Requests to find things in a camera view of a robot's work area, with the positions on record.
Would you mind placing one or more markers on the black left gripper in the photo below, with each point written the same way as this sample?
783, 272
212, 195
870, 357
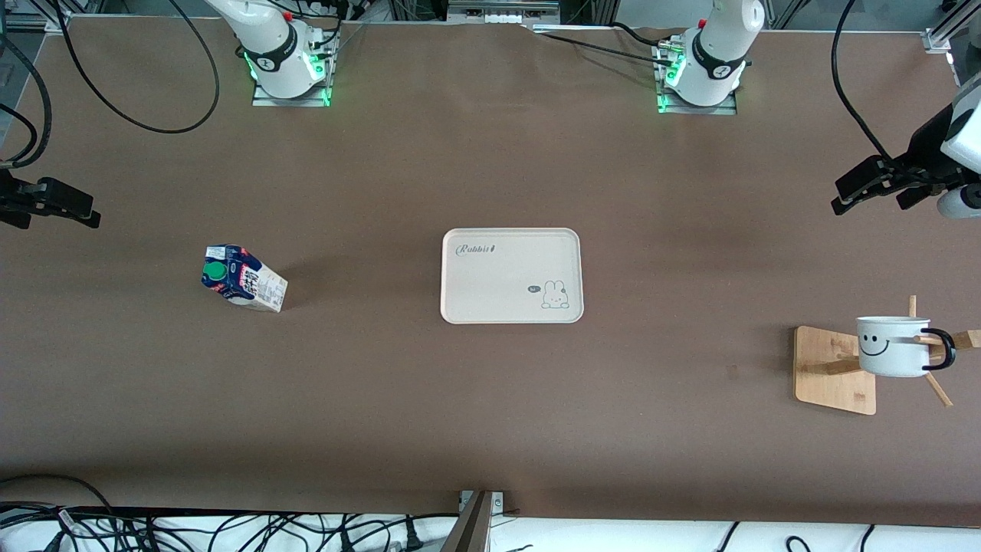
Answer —
922, 156

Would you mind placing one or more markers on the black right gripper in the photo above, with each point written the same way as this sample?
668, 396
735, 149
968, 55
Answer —
17, 201

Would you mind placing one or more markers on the white smiley face mug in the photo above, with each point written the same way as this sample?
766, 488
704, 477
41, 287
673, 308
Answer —
889, 349

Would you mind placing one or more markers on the blue white milk carton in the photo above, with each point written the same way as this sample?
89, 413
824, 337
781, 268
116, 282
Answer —
253, 287

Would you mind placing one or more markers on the cream rabbit print tray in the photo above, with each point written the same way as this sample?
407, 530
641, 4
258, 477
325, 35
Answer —
498, 276

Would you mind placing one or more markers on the wooden mug stand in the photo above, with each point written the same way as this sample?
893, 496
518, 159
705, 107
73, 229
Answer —
831, 383

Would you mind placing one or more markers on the grey power strip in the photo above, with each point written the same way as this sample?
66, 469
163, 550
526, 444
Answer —
502, 9

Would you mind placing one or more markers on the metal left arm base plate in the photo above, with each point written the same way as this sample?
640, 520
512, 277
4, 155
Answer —
728, 109

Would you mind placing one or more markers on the aluminium frame profile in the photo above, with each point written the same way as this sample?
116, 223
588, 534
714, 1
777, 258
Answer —
946, 34

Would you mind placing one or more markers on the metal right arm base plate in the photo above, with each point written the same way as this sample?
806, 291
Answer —
264, 100

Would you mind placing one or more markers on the small metal bracket plate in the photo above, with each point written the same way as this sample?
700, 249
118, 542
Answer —
498, 502

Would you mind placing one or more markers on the dark camera post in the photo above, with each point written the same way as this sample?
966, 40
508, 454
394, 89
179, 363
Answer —
467, 533

